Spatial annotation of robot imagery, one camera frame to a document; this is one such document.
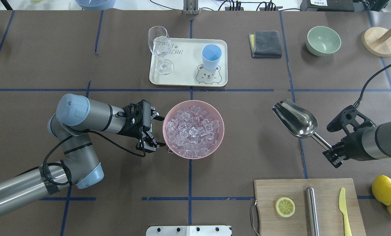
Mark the green bowl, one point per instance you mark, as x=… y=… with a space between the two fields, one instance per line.
x=323 y=41

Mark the large yellow lemon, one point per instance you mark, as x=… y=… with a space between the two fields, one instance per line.
x=381 y=189

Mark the lemon half slice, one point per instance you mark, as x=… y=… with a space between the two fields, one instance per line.
x=284 y=207

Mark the clear wine glass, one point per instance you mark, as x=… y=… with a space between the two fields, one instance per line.
x=160 y=45

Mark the wooden mug tree stand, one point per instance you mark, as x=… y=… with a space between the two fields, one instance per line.
x=377 y=39

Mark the metal ice scoop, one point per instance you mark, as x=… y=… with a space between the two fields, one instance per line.
x=299 y=122

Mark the grey folded cloth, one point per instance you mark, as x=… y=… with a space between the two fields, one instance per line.
x=265 y=44

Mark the clear ice cubes pile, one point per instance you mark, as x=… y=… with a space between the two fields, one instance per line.
x=193 y=131

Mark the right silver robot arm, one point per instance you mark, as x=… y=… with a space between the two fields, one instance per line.
x=364 y=139

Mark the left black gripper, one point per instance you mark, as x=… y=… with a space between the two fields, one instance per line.
x=132 y=129

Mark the pink bowl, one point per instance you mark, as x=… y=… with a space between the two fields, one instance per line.
x=193 y=155

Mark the blue plastic cup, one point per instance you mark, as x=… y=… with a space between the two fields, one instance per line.
x=211 y=55

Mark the yellow plastic knife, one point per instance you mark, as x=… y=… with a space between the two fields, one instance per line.
x=343 y=208

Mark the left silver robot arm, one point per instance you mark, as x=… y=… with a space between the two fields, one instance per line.
x=75 y=118

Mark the wooden cutting board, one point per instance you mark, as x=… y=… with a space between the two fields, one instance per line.
x=329 y=217

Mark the cream bear tray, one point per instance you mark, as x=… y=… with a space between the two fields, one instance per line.
x=186 y=56

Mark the blue bowl on side table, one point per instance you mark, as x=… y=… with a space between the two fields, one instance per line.
x=96 y=4

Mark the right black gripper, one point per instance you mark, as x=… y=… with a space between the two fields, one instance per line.
x=351 y=142

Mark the metal rod tool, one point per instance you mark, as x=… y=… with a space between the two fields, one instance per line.
x=312 y=208

